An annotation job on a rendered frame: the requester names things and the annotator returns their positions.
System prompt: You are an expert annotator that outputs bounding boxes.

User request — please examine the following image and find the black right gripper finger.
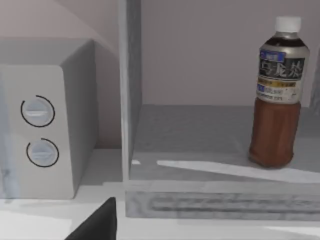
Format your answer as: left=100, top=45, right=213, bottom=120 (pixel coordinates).
left=63, top=196, right=118, bottom=240

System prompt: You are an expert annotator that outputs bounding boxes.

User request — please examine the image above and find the pale microwave oven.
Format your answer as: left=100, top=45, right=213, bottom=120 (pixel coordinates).
left=0, top=37, right=99, bottom=200

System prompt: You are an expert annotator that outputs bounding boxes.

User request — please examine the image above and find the brown tea bottle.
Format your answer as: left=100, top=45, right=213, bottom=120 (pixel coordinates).
left=248, top=16, right=311, bottom=169

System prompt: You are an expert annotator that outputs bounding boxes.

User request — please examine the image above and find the grey cabinet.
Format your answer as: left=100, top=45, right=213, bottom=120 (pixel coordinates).
left=117, top=0, right=320, bottom=222

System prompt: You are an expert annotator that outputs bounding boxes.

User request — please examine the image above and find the round pale microwave knob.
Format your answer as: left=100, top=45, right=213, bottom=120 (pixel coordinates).
left=20, top=94, right=56, bottom=128
left=26, top=137, right=60, bottom=168

